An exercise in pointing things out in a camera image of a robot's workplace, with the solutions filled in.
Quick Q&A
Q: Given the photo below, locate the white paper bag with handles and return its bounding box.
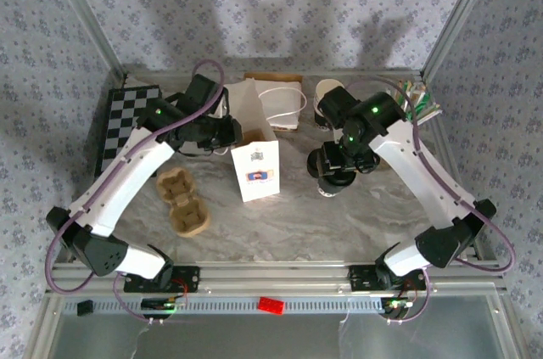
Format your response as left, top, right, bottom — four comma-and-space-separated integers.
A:
214, 78, 308, 204

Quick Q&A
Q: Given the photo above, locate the single black paper cup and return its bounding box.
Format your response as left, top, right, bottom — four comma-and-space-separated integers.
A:
317, 171, 358, 191

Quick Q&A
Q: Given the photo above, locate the nested white paper cups stack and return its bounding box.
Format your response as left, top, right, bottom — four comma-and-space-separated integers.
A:
313, 78, 347, 133

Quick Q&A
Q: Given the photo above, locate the white napkin stack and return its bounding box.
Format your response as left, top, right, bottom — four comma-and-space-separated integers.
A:
271, 77, 303, 132

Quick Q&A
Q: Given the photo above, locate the black grey checkerboard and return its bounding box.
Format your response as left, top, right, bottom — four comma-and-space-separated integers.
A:
93, 85, 164, 180

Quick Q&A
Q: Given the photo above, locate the paper-wrapped white straw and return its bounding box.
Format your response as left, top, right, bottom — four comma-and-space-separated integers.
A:
417, 104, 443, 126

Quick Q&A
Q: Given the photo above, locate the red toy brick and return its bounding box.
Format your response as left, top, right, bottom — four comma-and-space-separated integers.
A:
257, 296, 285, 317

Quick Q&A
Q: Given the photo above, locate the aluminium back rail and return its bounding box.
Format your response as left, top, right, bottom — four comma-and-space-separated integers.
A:
120, 65, 425, 80

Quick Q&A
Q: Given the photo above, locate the aluminium corner post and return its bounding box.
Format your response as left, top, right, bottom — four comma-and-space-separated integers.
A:
42, 0, 131, 84
419, 0, 508, 80

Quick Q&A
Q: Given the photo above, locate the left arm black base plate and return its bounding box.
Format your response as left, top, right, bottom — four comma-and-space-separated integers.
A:
123, 264, 201, 294

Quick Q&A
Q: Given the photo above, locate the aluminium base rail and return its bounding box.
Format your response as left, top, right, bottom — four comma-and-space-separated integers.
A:
46, 261, 508, 295

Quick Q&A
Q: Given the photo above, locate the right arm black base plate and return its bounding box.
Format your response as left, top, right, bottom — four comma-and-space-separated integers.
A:
348, 264, 428, 292

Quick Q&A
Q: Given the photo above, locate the grey slotted cable duct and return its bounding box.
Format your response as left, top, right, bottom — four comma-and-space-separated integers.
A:
63, 294, 385, 316

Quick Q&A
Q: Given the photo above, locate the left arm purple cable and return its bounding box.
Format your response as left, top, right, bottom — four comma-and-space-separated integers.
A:
44, 59, 226, 326

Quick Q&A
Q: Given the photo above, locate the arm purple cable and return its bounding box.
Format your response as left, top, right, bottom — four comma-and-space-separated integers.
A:
44, 59, 226, 326
345, 76, 518, 326

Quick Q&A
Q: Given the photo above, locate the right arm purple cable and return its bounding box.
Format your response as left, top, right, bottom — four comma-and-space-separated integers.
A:
345, 76, 518, 326

